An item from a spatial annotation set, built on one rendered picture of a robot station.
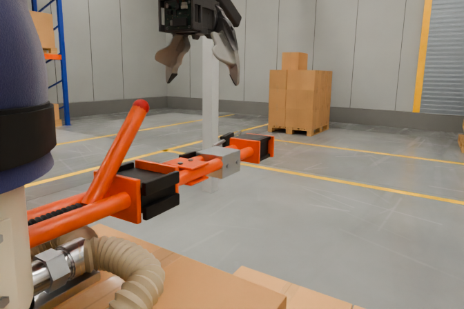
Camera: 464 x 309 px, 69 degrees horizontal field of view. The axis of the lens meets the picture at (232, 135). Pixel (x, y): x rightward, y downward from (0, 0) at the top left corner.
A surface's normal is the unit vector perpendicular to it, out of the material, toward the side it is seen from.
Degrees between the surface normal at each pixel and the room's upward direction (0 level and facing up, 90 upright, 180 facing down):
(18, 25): 77
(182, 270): 0
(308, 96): 90
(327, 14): 90
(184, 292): 0
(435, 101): 90
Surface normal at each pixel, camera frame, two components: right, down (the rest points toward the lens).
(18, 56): 1.00, 0.06
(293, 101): -0.54, 0.14
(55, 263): 0.76, -0.40
